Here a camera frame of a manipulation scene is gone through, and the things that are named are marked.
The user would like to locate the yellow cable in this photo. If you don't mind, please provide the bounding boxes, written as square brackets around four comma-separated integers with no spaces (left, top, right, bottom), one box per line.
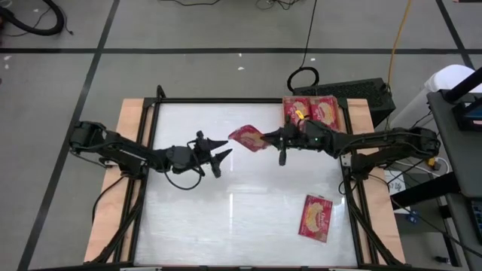
[386,0,415,91]

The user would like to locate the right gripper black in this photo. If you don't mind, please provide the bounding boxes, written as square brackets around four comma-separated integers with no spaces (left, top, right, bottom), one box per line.
[261,114,303,167]

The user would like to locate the tangled black floor cables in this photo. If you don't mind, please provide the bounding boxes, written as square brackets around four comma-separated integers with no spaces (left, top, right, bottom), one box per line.
[255,0,303,11]

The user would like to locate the white paper sheet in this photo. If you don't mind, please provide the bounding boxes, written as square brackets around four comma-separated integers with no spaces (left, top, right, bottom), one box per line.
[383,169,413,215]

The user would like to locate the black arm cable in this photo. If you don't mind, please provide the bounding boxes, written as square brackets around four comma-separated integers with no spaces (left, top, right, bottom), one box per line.
[91,175,129,225]

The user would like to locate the orange plastic basket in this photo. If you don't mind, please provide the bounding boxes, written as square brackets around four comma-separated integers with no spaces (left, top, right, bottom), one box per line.
[281,94,342,132]

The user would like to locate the black cable with loop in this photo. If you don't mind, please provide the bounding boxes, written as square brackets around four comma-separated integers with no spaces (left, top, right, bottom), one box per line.
[286,0,320,94]

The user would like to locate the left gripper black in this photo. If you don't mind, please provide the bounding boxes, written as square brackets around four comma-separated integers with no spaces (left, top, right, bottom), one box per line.
[187,129,233,179]

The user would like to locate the thick black hose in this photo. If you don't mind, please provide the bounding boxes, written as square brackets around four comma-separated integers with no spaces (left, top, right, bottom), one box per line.
[0,0,66,38]

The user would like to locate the black pole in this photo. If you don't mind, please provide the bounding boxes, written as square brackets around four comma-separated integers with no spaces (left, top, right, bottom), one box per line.
[443,66,482,103]

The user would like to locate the black bracket bar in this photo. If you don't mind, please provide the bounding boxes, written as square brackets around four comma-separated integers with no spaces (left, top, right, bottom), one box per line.
[390,172,461,211]

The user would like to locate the black camera cable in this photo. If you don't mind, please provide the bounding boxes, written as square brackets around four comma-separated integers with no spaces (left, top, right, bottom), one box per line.
[163,169,206,192]

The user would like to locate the thin black floor cable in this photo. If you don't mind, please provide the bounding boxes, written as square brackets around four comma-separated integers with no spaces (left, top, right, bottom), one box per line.
[161,0,223,8]

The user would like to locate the grey cart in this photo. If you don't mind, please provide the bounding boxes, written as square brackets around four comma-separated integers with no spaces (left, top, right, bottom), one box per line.
[427,88,482,271]

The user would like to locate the white round bin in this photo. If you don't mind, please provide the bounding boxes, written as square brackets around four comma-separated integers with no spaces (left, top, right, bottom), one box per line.
[389,63,476,131]

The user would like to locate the black computer case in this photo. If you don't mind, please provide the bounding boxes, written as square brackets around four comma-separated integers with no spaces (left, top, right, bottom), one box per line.
[292,78,397,129]

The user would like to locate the red popcorn bag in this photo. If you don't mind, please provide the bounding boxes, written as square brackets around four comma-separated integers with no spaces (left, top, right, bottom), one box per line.
[309,96,340,131]
[284,96,312,123]
[227,123,272,154]
[297,194,334,244]

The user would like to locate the black and blue device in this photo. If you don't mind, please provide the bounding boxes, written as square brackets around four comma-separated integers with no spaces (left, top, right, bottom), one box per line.
[453,100,482,132]

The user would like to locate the dark keyboard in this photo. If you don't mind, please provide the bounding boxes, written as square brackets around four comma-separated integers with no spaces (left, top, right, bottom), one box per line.
[469,198,482,246]

